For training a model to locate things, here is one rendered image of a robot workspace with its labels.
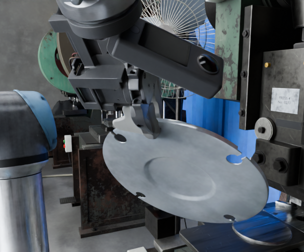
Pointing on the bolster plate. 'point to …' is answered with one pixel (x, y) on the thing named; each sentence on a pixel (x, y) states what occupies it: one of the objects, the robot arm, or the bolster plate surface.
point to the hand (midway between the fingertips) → (158, 129)
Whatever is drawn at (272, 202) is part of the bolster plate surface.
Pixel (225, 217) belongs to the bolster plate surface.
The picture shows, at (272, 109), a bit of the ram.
